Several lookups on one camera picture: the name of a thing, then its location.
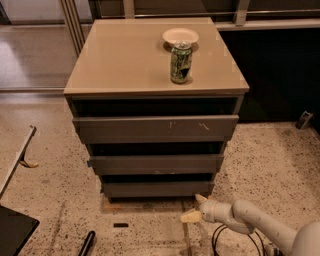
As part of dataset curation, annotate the black panel corner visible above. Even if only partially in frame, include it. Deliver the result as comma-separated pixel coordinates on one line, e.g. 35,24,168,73
0,206,40,256

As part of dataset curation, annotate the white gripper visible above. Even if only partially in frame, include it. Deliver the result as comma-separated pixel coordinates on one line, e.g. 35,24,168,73
180,194,233,224

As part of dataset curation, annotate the green soda can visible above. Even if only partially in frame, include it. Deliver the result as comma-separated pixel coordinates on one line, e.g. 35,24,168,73
170,41,192,84

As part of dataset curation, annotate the black curved handle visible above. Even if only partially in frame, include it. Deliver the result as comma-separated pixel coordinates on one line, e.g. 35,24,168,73
78,231,95,256

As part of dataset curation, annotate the small grey floor bracket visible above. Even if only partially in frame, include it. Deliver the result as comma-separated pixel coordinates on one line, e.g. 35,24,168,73
295,111,313,129

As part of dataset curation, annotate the grey bottom drawer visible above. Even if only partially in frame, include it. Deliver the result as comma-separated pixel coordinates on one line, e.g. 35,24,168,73
103,181,214,198

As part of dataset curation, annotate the grey three-drawer cabinet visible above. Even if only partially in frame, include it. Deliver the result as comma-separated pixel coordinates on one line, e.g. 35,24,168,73
64,18,249,190

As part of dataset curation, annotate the black cable loop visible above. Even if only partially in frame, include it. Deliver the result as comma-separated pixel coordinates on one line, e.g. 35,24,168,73
211,223,268,256

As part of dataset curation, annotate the grey middle drawer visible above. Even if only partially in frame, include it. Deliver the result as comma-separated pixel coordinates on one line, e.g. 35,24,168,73
90,154,224,175

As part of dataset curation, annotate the grey drawer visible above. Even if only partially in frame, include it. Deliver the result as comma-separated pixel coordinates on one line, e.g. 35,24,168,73
73,115,238,144
103,181,214,198
90,154,224,175

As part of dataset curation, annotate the metal railing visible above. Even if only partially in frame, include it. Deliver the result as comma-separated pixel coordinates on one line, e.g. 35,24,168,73
88,0,320,24

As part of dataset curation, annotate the grey top drawer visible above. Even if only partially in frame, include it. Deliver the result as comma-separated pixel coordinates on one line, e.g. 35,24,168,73
73,115,238,144

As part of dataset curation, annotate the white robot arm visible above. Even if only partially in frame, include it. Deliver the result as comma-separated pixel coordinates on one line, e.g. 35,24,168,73
180,194,320,256

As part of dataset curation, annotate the white paper bowl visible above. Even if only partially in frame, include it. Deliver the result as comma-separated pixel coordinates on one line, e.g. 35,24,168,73
162,28,199,45

